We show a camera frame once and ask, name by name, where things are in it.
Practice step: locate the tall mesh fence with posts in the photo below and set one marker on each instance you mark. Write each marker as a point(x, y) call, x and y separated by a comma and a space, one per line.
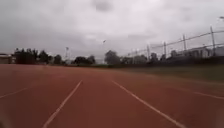
point(212, 40)

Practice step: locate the row of dark trees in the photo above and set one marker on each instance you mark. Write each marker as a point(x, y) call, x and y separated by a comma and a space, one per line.
point(26, 57)

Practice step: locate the thin light pole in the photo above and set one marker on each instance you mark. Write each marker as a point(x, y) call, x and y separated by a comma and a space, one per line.
point(67, 52)
point(104, 42)

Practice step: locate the pale long building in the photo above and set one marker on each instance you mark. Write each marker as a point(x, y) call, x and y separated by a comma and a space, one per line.
point(200, 52)

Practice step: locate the dark tree clump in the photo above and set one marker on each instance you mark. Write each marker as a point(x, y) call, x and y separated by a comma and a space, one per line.
point(83, 60)

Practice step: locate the tall floodlight pole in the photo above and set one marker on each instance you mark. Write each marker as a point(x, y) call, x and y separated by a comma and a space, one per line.
point(221, 17)

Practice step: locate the low building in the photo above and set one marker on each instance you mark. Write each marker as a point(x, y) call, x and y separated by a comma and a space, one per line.
point(6, 59)

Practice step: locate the row of dark bushes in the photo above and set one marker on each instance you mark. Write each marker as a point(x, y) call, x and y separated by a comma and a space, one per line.
point(140, 60)

